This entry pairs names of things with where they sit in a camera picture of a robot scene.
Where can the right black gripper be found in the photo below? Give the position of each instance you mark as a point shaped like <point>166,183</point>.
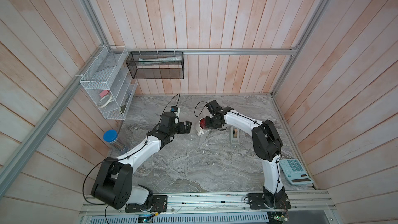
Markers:
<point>208,124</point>

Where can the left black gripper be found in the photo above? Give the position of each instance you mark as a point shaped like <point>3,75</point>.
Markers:
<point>182,130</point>

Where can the red white ceramic mug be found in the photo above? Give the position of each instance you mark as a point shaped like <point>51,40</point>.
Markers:
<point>201,127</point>

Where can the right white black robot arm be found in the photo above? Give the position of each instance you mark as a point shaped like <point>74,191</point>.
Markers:
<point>267,145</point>

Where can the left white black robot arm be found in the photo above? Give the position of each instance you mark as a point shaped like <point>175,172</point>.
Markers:
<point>114,182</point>

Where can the paper sheet in basket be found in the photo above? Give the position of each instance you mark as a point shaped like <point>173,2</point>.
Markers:
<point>160,60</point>

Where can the blue lid plastic jar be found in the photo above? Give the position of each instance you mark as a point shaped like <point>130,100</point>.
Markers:
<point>111,137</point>

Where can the white tape roll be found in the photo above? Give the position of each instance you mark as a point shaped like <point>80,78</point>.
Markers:
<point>104,101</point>

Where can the pink eraser block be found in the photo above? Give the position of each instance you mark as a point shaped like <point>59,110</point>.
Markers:
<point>103,93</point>

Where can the light blue calculator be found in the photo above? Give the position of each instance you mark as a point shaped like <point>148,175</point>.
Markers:
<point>294,172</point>

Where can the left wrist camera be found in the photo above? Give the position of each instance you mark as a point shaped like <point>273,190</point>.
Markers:
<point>175,110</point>

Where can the black mesh wall basket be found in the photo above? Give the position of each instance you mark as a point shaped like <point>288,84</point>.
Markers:
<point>154,71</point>

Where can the horizontal aluminium wall rail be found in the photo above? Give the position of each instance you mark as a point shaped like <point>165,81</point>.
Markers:
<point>223,51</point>

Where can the white wire mesh shelf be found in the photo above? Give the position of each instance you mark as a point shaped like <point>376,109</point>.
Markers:
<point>106,70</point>

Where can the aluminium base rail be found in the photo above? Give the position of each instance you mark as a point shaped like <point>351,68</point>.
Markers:
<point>222,202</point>

